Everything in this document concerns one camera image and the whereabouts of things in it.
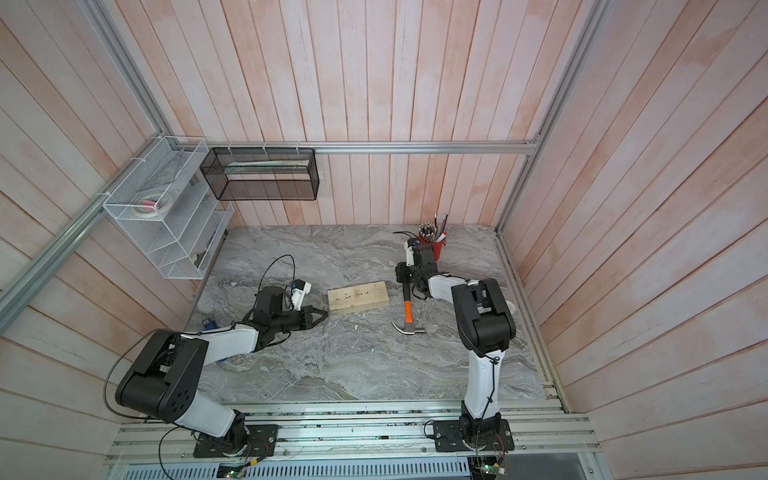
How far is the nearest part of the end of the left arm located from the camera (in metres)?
0.73

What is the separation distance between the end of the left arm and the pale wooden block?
0.40ft

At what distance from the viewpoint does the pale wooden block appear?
0.97 meters
